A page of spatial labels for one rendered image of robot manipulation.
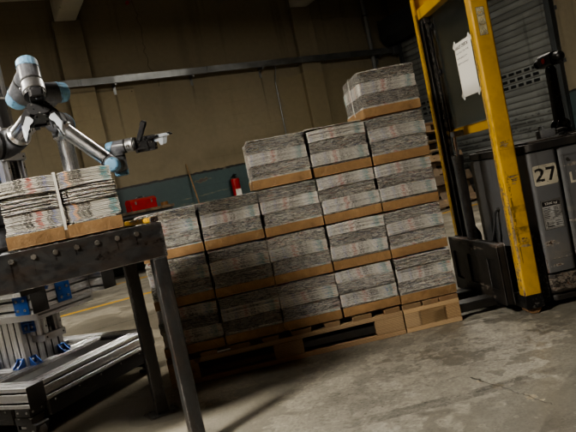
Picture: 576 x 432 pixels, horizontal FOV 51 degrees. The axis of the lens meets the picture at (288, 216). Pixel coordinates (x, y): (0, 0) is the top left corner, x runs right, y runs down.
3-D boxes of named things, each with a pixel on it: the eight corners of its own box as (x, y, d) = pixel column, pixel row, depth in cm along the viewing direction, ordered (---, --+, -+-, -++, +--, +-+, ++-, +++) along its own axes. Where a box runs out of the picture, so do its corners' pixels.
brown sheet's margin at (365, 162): (303, 180, 326) (302, 171, 326) (354, 169, 329) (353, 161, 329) (315, 177, 288) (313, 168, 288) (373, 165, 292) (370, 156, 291)
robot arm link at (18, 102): (39, 111, 221) (49, 90, 215) (9, 112, 213) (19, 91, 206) (29, 94, 223) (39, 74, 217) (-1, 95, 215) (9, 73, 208)
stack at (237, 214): (177, 366, 323) (143, 214, 318) (387, 317, 334) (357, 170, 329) (171, 389, 284) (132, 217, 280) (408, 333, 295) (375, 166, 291)
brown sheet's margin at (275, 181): (249, 191, 323) (248, 183, 323) (302, 180, 326) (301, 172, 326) (254, 190, 286) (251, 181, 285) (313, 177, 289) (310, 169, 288)
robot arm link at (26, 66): (33, 72, 215) (41, 55, 210) (39, 95, 211) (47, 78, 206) (9, 68, 210) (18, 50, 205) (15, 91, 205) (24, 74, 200)
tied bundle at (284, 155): (249, 192, 324) (241, 150, 322) (303, 181, 326) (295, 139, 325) (254, 192, 286) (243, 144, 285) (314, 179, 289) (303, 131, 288)
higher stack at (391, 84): (386, 318, 334) (339, 87, 327) (437, 305, 336) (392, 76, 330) (406, 333, 295) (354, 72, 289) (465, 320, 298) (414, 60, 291)
